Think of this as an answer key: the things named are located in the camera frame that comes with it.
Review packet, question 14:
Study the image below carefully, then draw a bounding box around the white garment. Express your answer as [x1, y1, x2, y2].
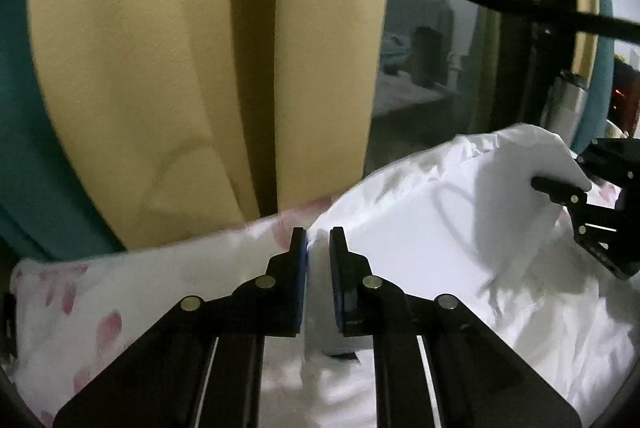
[299, 122, 640, 428]

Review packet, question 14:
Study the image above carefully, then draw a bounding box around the steel thermos bottle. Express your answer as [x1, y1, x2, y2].
[541, 70, 588, 146]

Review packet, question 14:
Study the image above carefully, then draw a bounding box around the floral bed sheet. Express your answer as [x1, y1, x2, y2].
[8, 194, 381, 428]

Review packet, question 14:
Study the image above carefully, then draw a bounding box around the teal curtain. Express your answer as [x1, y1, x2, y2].
[1, 0, 125, 262]

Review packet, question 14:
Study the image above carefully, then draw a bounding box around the right side yellow curtain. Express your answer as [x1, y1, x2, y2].
[468, 0, 600, 133]

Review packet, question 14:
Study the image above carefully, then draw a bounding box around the yellow curtain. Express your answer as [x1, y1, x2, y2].
[28, 0, 386, 249]
[468, 0, 600, 133]

